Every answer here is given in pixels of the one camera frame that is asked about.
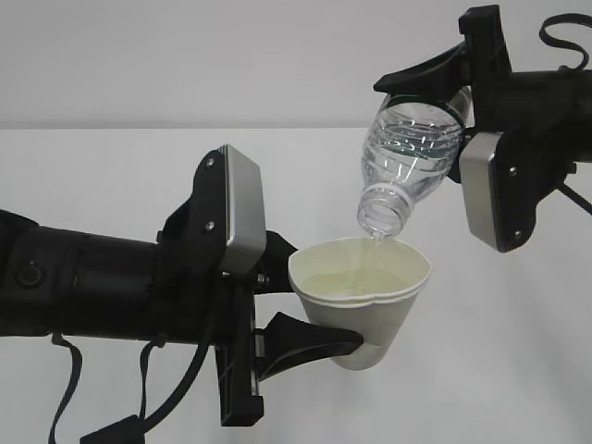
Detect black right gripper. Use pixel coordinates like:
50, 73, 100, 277
373, 5, 512, 130

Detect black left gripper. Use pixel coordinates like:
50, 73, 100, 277
215, 230, 363, 414

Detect clear water bottle green label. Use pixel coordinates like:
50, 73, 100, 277
357, 87, 472, 240

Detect white paper cup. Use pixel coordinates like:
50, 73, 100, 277
288, 238, 432, 371

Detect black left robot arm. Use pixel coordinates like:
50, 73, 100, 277
1, 145, 364, 426

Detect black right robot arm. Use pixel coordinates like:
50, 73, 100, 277
373, 5, 591, 253

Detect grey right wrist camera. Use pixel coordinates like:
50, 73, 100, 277
459, 132, 502, 253

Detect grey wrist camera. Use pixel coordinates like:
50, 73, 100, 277
459, 132, 502, 253
220, 144, 266, 276

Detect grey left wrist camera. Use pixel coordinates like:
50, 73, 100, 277
220, 144, 266, 276

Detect black left camera cable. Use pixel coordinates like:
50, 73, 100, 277
79, 318, 218, 444

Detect black left arm strap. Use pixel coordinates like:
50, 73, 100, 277
45, 332, 84, 444

